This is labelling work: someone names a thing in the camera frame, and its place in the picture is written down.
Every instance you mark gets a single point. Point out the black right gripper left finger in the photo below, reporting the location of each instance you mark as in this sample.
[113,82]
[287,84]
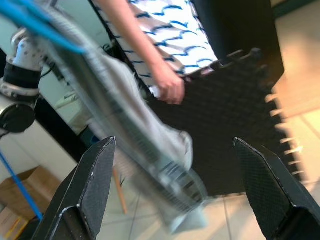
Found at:
[85,195]

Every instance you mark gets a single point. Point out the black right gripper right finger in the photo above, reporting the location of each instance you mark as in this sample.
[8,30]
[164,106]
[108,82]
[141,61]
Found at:
[270,190]

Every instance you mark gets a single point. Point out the black foam mat tile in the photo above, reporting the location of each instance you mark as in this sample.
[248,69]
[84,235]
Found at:
[225,125]

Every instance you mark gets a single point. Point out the grey printed shirt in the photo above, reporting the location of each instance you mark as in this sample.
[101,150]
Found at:
[130,112]

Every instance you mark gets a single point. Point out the blue plastic clothes hanger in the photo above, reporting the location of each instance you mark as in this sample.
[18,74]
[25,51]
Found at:
[57,38]

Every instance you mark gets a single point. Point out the person's right hand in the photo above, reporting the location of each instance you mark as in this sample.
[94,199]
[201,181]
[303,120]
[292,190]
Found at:
[168,85]

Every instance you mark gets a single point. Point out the brown cardboard box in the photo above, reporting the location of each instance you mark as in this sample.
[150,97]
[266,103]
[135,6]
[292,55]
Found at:
[47,182]

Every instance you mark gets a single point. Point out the person in patterned dress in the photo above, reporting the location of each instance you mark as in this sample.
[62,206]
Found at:
[175,32]

